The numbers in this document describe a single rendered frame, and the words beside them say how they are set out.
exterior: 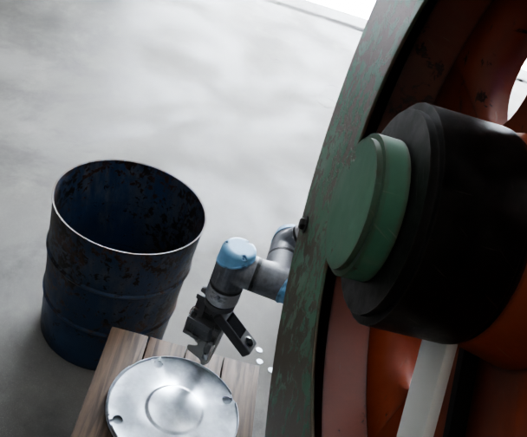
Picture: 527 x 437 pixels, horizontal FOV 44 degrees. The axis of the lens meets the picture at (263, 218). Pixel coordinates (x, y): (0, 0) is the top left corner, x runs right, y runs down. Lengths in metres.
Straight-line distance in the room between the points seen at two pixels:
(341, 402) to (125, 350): 0.96
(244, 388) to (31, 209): 1.22
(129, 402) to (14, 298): 0.79
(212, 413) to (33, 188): 1.38
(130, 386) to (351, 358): 0.86
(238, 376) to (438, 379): 1.19
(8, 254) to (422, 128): 2.00
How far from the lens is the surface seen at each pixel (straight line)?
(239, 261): 1.34
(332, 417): 0.70
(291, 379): 0.73
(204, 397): 1.54
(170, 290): 1.84
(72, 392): 1.96
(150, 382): 1.54
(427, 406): 0.47
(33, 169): 2.72
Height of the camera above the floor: 1.55
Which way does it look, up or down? 34 degrees down
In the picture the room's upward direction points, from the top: 21 degrees clockwise
